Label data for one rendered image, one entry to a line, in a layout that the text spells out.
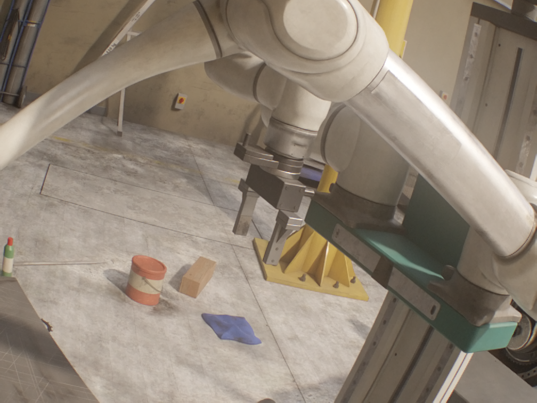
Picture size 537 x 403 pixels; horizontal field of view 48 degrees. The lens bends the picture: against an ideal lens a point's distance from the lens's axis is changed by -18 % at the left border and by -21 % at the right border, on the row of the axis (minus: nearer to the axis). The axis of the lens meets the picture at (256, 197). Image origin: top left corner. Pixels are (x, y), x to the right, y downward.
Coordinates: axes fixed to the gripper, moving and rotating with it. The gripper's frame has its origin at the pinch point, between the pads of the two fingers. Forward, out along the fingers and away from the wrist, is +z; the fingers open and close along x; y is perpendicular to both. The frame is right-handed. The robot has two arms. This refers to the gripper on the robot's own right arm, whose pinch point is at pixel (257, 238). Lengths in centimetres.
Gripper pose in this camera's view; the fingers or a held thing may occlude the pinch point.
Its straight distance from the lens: 141.2
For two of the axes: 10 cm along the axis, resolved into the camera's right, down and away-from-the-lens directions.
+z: -3.0, 9.2, 2.4
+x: -4.3, -3.6, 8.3
